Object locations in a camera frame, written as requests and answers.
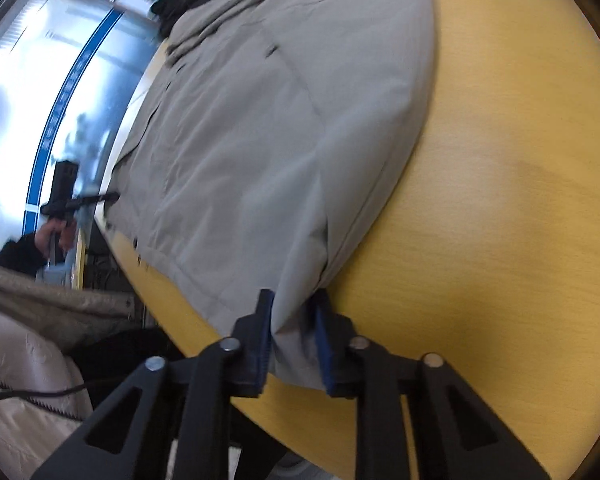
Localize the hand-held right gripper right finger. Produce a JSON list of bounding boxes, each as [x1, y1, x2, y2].
[[307, 290, 551, 480]]

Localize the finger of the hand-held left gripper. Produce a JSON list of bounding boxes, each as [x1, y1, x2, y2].
[[69, 190, 121, 209]]

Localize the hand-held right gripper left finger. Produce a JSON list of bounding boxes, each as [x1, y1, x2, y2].
[[30, 288, 274, 480]]

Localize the beige and black jacket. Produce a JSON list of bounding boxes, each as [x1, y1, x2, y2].
[[94, 0, 438, 390]]

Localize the person's left forearm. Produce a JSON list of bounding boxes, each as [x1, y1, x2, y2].
[[0, 234, 51, 279]]

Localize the person's left hand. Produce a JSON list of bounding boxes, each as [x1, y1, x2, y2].
[[35, 219, 79, 254]]

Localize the person's beige padded coat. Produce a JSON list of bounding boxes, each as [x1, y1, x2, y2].
[[0, 260, 137, 480]]

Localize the person's black pants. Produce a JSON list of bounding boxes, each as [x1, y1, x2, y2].
[[72, 327, 186, 411]]

